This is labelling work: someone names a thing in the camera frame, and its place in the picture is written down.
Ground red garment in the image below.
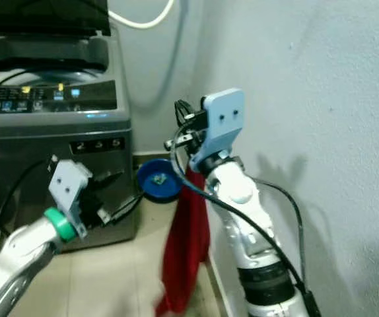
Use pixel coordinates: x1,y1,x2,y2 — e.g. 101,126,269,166
155,167,212,316

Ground grey top-load washing machine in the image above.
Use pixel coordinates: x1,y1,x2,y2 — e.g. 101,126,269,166
0,30,139,250

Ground dark washing machine lid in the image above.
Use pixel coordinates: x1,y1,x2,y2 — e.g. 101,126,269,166
0,0,112,37

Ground blue plastic bowl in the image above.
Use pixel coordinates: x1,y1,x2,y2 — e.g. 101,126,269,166
136,158,184,203

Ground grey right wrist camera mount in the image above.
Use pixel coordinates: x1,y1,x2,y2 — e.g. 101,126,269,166
191,88,246,174

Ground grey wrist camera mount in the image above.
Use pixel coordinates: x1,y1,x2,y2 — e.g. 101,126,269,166
191,88,246,174
49,158,92,238

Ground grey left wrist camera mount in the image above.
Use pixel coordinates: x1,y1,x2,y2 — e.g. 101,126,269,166
49,158,92,238

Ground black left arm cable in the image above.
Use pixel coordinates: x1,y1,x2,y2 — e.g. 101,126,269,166
0,157,58,252

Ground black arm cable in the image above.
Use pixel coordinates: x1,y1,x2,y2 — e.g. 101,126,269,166
170,119,322,317
0,157,58,252

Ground white hose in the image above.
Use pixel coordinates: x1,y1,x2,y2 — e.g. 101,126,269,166
109,0,177,30

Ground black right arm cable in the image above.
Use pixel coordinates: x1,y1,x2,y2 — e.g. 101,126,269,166
170,119,322,317

